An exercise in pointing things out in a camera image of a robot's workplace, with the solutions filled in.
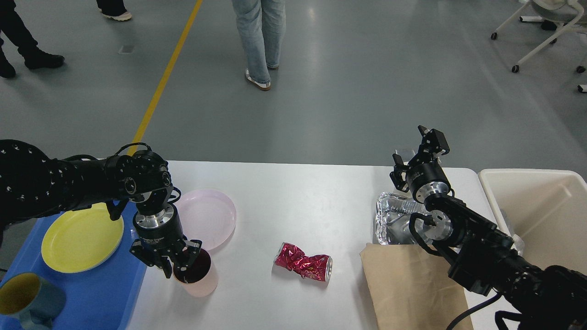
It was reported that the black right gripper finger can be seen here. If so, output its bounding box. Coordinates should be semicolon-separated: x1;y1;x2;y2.
410;125;449;166
390;153;410;192

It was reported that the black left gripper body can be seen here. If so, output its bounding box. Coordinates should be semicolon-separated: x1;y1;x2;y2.
133;204;186;256

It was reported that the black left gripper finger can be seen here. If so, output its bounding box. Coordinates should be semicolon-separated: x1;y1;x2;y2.
173;240;203;280
129;243;172;279

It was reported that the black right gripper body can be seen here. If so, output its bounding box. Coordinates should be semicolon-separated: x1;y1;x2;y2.
406;162;451;202

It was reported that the pink plastic cup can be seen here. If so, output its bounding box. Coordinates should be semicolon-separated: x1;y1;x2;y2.
173;249;219;298

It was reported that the pink plastic plate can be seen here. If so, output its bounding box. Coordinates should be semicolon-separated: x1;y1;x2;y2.
174;189;237;251

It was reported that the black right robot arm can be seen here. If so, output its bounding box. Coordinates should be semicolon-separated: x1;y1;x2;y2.
390;126;587;330

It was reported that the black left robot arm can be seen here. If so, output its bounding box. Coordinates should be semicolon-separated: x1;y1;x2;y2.
0;139;203;278

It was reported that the aluminium foil tray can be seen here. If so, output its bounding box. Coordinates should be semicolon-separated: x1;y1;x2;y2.
374;192;431;245

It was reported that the blue plastic tray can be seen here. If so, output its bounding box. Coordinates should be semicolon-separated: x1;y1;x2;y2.
4;204;146;330

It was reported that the yellow plastic plate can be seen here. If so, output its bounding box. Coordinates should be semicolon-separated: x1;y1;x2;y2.
41;204;125;274

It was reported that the brown paper bag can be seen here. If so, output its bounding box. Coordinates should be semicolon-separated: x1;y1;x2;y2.
360;243;468;330

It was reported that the crushed red can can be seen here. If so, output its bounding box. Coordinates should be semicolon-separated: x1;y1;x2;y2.
273;242;332;283

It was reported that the beige plastic bin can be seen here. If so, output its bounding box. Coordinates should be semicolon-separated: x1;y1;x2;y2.
478;169;587;273

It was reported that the teal mug yellow inside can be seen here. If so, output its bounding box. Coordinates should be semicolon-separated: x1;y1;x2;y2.
0;272;66;330

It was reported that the person in blue jeans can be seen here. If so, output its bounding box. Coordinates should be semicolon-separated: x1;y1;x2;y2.
232;0;287;91

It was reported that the person in black trousers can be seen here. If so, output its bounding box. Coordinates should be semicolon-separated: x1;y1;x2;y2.
0;0;65;70

